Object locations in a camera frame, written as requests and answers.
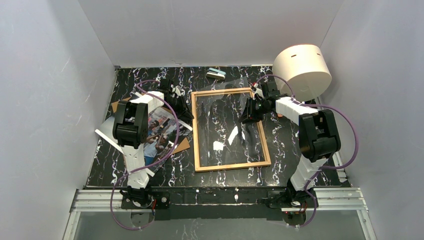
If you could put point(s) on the brown cardboard backing board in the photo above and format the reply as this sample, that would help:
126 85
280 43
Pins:
184 143

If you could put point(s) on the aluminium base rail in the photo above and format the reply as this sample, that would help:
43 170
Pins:
329 199

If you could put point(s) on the white cylindrical container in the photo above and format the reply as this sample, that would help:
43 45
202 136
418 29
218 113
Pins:
304 70

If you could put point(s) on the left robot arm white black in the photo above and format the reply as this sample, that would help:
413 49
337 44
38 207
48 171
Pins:
130 129

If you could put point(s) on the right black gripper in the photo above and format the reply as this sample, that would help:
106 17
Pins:
252 110

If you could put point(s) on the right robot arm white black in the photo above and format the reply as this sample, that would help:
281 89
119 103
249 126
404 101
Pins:
318 139

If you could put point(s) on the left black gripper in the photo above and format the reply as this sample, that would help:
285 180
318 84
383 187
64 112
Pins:
180 108

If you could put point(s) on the clear plastic cover sheet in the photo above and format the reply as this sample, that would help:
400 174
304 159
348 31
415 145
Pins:
228 132

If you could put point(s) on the printed street photo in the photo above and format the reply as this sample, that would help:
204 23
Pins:
161 135

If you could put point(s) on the light wooden picture frame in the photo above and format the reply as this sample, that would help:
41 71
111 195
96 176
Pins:
232 165

